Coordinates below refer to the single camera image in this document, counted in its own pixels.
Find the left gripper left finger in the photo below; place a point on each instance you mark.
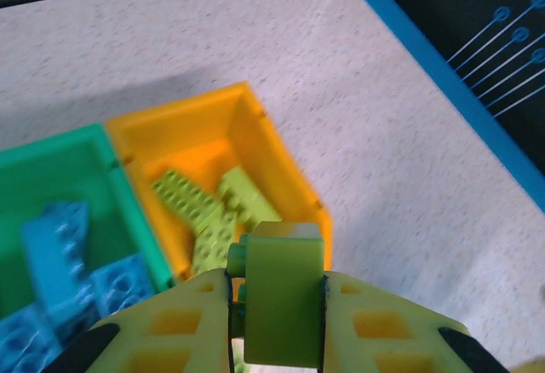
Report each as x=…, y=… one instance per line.
x=170, y=339

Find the lime green lego brick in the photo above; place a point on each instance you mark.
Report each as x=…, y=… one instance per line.
x=244, y=196
x=183, y=194
x=281, y=296
x=213, y=243

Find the green plastic bin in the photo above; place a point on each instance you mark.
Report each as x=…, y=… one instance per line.
x=64, y=164

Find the yellow plastic bin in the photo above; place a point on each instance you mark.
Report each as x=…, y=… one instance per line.
x=255, y=134

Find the blue lego brick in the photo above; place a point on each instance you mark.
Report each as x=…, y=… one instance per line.
x=121, y=283
x=25, y=341
x=55, y=245

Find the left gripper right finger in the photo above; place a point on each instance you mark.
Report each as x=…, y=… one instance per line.
x=383, y=339

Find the blue table edge strip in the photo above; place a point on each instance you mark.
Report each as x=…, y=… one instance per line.
x=426, y=49

